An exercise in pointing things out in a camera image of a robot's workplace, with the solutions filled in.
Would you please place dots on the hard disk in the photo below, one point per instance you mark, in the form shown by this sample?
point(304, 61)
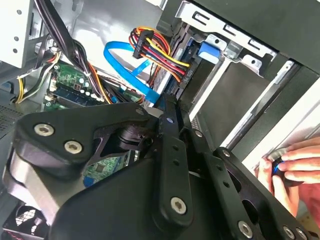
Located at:
point(208, 51)

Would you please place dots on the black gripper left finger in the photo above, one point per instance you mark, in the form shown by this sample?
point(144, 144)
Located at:
point(75, 120)

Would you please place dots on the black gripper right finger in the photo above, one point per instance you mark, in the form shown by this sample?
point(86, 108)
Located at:
point(220, 170)

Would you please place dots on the person bare hand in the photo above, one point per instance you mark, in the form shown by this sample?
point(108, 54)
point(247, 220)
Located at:
point(307, 172)

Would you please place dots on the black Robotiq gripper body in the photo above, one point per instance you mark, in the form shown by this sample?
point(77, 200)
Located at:
point(120, 205)

